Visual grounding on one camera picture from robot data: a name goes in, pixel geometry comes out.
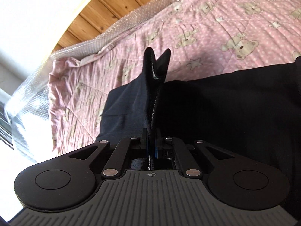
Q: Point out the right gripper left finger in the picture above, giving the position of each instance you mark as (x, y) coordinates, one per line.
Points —
(144, 155)

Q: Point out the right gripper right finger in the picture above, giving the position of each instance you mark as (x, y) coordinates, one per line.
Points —
(163, 153)

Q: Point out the black garment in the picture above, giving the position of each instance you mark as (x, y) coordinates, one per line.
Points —
(253, 112)

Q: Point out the clear bubble wrap sheet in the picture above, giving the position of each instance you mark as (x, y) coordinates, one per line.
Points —
(59, 107)

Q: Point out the pink bear-print quilt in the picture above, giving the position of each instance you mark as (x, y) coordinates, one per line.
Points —
(206, 38)

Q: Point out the wooden headboard panel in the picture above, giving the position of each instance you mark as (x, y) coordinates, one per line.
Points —
(95, 18)

